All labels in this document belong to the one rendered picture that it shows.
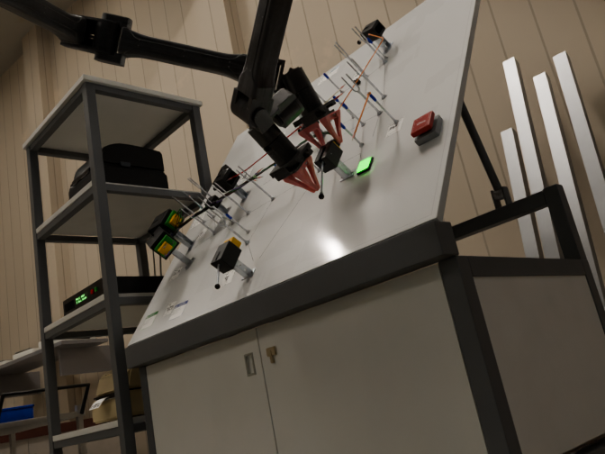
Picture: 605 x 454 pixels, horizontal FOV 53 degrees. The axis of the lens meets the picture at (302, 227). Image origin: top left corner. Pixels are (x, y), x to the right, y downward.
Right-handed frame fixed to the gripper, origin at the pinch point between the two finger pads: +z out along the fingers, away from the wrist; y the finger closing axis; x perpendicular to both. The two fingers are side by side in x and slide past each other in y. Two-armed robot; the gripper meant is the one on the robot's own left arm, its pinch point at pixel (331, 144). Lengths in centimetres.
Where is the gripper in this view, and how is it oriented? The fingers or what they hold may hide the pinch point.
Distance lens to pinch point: 149.7
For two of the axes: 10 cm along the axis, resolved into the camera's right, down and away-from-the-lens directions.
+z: 5.0, 8.6, 1.3
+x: -5.5, 4.3, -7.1
